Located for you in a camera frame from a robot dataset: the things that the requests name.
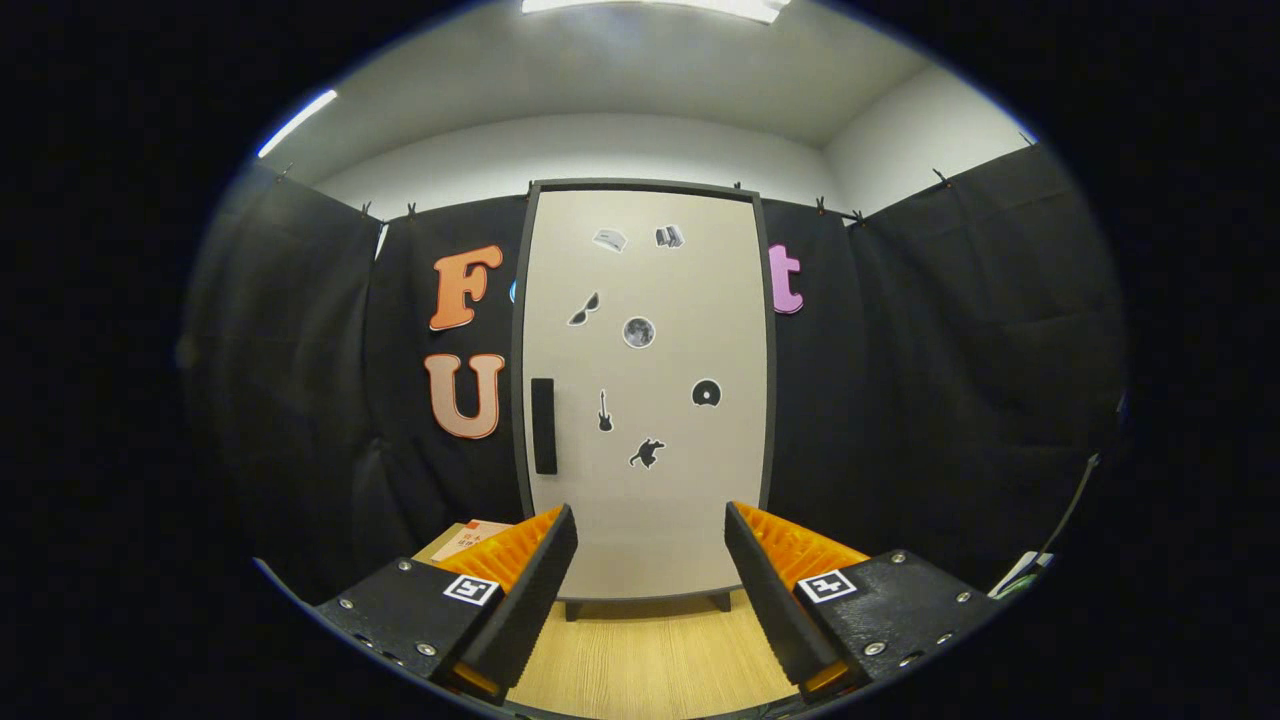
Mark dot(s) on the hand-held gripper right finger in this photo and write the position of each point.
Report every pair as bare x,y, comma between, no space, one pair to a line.
775,610

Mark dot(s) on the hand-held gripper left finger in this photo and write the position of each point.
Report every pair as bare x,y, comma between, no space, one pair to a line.
530,610

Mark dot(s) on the white shoe cabinet door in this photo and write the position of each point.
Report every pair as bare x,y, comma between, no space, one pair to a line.
660,520

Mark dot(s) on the dark grey shoe cabinet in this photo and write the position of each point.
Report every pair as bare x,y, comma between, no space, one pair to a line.
518,430

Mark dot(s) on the beige cover book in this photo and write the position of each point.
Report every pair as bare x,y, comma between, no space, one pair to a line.
470,540

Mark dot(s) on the black backdrop cloth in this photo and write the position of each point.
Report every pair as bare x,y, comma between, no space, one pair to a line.
950,380

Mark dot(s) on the ceiling light strip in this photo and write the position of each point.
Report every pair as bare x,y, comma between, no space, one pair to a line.
298,122

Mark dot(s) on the ceiling light panel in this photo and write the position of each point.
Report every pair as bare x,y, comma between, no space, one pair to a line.
700,6

